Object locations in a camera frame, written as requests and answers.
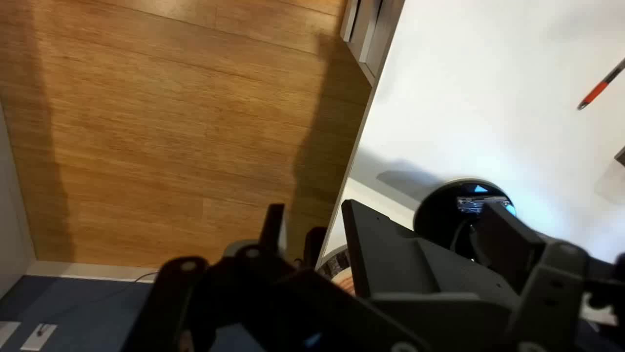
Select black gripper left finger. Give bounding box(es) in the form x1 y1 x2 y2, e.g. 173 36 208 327
122 204 429 352

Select grey cabinet with drawers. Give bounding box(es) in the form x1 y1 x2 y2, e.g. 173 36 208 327
339 0 404 87

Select white floor outlet plate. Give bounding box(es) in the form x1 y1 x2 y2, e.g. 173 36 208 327
19 323 56 352

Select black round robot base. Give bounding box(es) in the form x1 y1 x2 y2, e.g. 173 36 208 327
411 181 523 267

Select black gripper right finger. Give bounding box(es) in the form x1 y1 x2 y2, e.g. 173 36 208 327
341 200 622 352

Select orange and black pen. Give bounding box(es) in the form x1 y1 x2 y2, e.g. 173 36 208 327
576 59 625 112

